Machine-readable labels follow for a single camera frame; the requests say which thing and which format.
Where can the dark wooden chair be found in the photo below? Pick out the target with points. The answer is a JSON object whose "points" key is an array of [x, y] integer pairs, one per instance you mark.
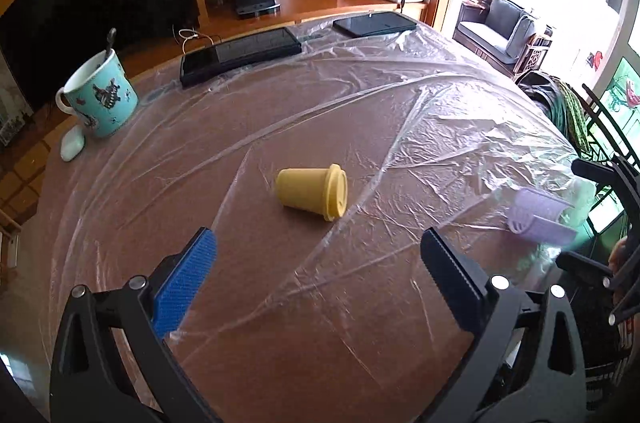
{"points": [[612, 123]]}

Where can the short black tablet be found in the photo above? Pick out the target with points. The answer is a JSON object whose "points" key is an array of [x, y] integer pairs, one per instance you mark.
{"points": [[375, 23]]}

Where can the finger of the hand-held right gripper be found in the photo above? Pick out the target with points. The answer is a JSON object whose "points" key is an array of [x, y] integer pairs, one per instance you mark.
{"points": [[605, 170], [585, 264]]}

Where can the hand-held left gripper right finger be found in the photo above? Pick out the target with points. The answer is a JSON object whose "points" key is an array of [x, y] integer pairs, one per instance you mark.
{"points": [[452, 278]]}

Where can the grey sofa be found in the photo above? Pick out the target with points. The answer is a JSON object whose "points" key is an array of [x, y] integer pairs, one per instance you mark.
{"points": [[500, 28]]}

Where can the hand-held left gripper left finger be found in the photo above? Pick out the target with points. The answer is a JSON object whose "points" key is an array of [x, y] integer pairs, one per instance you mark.
{"points": [[182, 278]]}

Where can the green patterned cloth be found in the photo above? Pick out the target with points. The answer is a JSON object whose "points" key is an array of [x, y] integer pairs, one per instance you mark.
{"points": [[570, 108]]}

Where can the teal patterned mug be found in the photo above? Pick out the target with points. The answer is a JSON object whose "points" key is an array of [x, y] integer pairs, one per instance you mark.
{"points": [[102, 98]]}

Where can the purple hair roller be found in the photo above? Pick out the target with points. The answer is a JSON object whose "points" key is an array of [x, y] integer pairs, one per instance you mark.
{"points": [[540, 215]]}

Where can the clear plastic table cover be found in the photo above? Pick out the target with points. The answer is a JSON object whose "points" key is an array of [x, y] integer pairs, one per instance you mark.
{"points": [[400, 128]]}

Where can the wooden sideboard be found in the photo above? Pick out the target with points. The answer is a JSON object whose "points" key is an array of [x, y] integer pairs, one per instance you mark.
{"points": [[310, 3]]}

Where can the yellow cup with lid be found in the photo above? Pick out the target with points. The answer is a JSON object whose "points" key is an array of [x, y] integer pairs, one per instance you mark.
{"points": [[305, 190]]}

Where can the long black tablet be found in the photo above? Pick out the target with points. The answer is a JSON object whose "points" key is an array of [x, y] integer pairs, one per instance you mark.
{"points": [[240, 53]]}

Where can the metal spoon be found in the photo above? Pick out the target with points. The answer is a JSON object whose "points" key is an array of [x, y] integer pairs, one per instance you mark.
{"points": [[109, 43]]}

